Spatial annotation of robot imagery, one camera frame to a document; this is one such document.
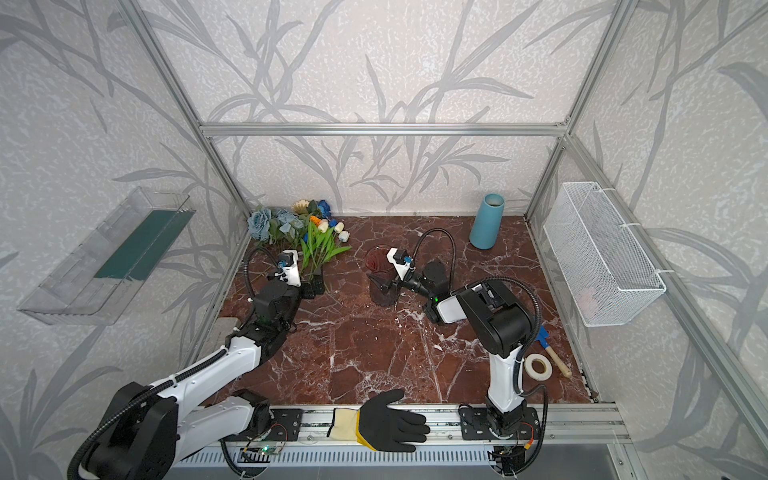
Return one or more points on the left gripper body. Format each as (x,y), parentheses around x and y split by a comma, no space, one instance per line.
(309,285)

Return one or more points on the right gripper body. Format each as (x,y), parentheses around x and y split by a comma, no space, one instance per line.
(395,283)

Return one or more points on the pink glass vase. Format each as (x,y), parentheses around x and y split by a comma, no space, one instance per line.
(382,277)

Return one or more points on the cream tulip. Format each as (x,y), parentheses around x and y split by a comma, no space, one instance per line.
(337,245)

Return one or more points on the white tulip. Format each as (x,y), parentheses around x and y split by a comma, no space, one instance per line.
(339,227)

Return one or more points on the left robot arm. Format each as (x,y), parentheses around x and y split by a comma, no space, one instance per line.
(112,451)

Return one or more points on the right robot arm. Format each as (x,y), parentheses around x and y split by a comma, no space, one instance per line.
(504,314)

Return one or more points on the teal ceramic vase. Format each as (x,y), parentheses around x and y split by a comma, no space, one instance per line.
(487,222)

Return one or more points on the dusty blue rose bunch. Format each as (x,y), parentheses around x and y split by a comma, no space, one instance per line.
(286,226)

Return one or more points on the orange yellow tulip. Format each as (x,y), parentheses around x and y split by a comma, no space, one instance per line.
(314,220)

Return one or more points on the blue hand trowel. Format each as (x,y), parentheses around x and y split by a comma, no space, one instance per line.
(542,339)

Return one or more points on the white tape roll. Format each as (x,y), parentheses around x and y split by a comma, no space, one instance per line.
(538,367)

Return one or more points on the small circuit board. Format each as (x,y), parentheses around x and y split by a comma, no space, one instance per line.
(260,453)

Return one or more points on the black work glove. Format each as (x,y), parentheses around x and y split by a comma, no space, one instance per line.
(379,427)

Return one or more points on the clear acrylic shelf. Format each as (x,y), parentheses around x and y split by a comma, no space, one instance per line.
(97,281)

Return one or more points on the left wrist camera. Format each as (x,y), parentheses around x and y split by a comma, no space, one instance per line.
(288,269)

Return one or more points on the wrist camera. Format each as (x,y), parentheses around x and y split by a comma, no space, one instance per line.
(288,269)
(402,263)

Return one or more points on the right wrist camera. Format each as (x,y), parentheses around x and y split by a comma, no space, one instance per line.
(402,263)

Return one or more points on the white wire basket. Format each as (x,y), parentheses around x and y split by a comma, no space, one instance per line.
(609,275)

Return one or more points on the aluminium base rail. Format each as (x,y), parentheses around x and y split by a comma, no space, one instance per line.
(238,418)

